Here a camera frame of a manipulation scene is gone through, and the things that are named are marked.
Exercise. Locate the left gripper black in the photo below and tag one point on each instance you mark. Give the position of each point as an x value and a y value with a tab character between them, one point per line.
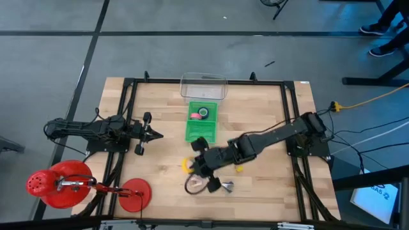
140	132

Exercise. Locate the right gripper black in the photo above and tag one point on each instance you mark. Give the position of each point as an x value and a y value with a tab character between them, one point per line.
212	161

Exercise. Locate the pink staple remover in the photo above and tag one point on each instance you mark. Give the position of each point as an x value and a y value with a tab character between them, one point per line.
196	182

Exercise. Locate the yellow tape roll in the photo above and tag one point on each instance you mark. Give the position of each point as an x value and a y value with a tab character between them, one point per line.
184	165

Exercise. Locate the yellow mini stapler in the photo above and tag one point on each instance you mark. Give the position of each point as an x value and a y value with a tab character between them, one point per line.
239	169

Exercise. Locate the pink tape roll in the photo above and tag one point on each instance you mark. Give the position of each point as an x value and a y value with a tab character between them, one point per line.
196	116

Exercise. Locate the clear plastic bin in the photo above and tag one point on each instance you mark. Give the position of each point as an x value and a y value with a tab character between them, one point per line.
191	92

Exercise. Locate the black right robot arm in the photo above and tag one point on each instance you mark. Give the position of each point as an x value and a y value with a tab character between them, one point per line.
274	134

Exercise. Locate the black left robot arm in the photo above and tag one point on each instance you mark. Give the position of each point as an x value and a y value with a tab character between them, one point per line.
83	127

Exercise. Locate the red desk lamp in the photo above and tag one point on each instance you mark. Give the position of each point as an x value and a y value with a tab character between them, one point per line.
67	185

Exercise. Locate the black floor scrap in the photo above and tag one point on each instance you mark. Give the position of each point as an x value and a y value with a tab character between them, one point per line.
269	64

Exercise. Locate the grey chair base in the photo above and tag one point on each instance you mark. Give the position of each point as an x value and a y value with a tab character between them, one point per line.
9	145

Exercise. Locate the white printed board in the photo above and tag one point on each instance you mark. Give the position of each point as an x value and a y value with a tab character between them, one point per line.
374	201

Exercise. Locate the black table base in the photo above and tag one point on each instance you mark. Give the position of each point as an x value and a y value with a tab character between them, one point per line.
377	81

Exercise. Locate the person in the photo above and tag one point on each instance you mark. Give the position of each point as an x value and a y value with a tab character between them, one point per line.
386	12

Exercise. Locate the silver frame bracket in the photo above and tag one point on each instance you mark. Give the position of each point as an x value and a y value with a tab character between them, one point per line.
295	226
118	225

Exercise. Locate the black neighbouring table frame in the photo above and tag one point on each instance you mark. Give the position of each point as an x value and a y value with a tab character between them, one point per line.
367	179

